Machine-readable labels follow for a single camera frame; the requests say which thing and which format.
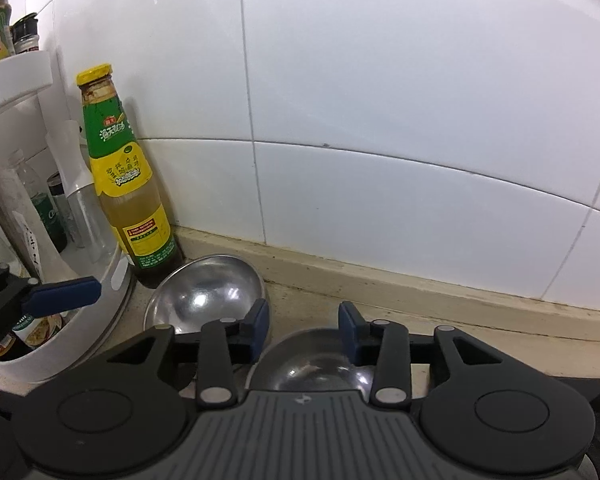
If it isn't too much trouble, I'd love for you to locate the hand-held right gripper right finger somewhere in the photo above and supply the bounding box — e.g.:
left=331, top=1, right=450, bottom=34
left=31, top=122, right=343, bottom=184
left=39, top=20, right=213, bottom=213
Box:
left=338, top=300, right=503, bottom=408

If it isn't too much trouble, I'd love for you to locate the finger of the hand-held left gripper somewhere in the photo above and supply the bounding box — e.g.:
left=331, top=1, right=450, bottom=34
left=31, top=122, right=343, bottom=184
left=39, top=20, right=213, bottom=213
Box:
left=21, top=276, right=103, bottom=317

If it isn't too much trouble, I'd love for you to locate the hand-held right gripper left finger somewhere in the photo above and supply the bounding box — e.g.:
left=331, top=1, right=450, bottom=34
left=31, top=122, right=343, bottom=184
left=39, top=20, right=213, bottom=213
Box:
left=107, top=298, right=271, bottom=407

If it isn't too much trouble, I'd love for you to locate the large stainless steel bowl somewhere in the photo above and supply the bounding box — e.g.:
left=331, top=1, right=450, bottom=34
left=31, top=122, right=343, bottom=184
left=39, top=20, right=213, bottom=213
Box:
left=245, top=327, right=378, bottom=392

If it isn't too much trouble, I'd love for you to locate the medium stainless steel bowl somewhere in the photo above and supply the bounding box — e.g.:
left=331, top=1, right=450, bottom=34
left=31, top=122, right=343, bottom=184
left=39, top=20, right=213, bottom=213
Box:
left=143, top=255, right=267, bottom=337

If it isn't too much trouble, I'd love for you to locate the labelled glass jar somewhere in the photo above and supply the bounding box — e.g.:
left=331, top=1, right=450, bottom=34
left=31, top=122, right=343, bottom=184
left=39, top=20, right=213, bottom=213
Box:
left=12, top=312, right=64, bottom=351

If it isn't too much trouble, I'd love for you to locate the printed clear plastic bag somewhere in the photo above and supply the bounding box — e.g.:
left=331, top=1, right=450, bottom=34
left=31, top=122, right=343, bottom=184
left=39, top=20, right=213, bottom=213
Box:
left=0, top=170, right=46, bottom=281

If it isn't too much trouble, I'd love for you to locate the white tiered condiment rack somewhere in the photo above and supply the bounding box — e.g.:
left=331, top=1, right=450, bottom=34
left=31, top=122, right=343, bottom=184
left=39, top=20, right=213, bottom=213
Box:
left=0, top=50, right=136, bottom=386

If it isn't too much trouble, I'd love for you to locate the dark sauce bottle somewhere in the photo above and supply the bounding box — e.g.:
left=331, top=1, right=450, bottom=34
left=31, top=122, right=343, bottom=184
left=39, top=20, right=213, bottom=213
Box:
left=0, top=330, right=28, bottom=362

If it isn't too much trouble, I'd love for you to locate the green-labelled dark bottle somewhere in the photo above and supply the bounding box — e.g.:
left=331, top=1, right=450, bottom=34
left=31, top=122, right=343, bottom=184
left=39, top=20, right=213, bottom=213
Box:
left=30, top=192, right=68, bottom=253

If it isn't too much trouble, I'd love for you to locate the clear oil spray bottle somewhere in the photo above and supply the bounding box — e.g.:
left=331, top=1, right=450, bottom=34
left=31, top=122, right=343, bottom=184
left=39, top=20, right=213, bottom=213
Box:
left=45, top=120, right=118, bottom=266

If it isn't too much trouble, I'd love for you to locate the yellow-capped sauce bottle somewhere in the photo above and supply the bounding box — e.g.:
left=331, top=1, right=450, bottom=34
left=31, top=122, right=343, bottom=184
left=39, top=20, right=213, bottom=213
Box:
left=76, top=63, right=186, bottom=289

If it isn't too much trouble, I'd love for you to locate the clear plastic bottle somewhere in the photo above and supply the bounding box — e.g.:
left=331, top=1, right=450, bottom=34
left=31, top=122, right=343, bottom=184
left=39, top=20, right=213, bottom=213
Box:
left=7, top=149, right=48, bottom=221

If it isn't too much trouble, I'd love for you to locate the black-lidded spice jar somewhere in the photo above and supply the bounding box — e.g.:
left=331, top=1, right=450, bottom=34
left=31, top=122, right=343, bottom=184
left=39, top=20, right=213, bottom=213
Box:
left=11, top=12, right=41, bottom=56

